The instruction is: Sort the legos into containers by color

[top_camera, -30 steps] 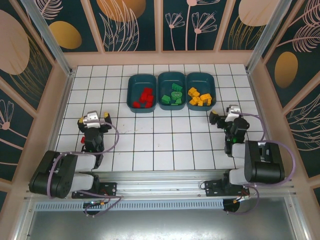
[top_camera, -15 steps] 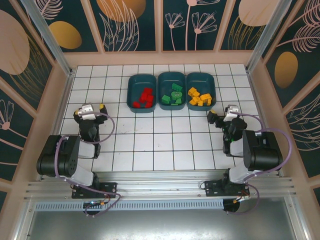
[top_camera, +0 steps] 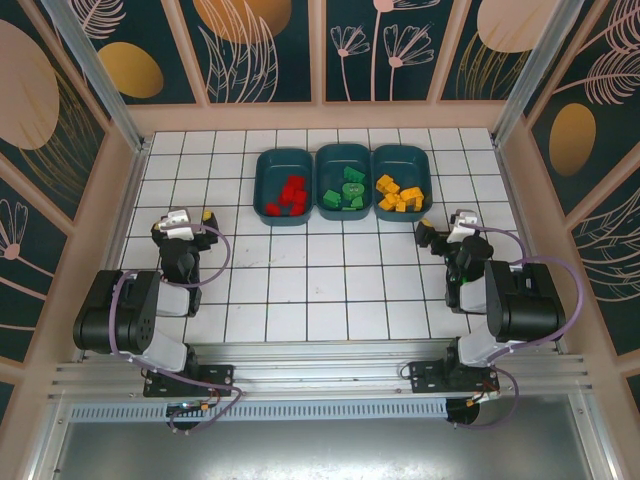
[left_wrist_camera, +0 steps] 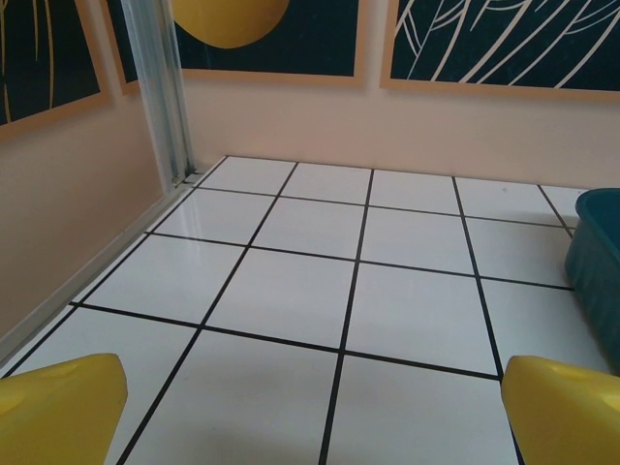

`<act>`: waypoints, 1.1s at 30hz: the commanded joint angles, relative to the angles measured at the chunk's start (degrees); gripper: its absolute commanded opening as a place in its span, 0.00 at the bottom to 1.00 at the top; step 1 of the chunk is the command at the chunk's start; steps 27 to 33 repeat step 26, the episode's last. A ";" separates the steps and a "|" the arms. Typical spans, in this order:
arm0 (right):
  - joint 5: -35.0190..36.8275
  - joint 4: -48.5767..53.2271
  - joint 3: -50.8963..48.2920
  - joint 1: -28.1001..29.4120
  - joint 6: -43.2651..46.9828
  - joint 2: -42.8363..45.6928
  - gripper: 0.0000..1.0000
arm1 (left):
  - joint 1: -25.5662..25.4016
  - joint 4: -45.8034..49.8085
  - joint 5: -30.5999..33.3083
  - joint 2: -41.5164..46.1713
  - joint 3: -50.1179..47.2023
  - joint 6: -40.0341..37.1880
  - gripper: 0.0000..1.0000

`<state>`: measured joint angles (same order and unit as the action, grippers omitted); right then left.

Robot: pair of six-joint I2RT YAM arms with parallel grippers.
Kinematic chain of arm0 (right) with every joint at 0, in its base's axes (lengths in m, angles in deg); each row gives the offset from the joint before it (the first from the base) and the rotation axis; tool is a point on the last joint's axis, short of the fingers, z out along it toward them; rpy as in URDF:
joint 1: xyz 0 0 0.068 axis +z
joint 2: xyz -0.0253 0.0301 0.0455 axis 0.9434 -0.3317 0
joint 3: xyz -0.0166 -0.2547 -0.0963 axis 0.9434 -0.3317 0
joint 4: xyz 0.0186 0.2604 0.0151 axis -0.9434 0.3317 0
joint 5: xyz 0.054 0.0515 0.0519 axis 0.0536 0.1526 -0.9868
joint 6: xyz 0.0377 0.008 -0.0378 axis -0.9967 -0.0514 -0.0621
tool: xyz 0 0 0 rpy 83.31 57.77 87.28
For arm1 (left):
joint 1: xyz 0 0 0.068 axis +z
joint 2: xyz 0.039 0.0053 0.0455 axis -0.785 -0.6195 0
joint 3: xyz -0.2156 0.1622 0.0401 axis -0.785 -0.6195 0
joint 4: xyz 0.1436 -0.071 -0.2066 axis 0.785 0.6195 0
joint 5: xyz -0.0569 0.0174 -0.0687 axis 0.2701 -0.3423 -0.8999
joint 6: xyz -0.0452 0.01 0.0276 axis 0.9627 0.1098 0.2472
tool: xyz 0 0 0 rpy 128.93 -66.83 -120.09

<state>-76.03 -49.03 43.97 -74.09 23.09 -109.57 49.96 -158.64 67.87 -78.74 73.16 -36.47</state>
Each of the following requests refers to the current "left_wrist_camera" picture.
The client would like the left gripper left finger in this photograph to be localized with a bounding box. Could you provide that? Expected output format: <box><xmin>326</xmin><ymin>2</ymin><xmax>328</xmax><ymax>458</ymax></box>
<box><xmin>0</xmin><ymin>353</ymin><xmax>128</xmax><ymax>465</ymax></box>

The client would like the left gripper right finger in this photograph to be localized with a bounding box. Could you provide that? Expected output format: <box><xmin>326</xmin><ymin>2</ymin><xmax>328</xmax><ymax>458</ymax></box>
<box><xmin>501</xmin><ymin>355</ymin><xmax>620</xmax><ymax>465</ymax></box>

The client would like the aluminium table edge strip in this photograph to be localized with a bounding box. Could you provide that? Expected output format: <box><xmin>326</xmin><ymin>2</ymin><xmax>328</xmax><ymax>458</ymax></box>
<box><xmin>0</xmin><ymin>167</ymin><xmax>229</xmax><ymax>364</ymax></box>

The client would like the teal plastic bin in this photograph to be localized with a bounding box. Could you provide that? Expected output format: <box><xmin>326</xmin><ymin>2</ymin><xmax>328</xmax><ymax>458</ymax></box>
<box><xmin>564</xmin><ymin>188</ymin><xmax>620</xmax><ymax>377</ymax></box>

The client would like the aluminium corner post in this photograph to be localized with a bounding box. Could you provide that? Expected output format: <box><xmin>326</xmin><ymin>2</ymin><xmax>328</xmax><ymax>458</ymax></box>
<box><xmin>120</xmin><ymin>0</ymin><xmax>198</xmax><ymax>186</ymax></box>

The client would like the narrow dark wall panel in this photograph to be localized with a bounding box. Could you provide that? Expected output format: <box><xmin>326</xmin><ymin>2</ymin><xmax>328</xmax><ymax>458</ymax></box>
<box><xmin>106</xmin><ymin>0</ymin><xmax>146</xmax><ymax>97</ymax></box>

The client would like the wall panel with gold oval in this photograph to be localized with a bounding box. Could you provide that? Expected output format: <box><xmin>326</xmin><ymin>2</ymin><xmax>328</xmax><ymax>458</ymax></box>
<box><xmin>171</xmin><ymin>0</ymin><xmax>367</xmax><ymax>91</ymax></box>

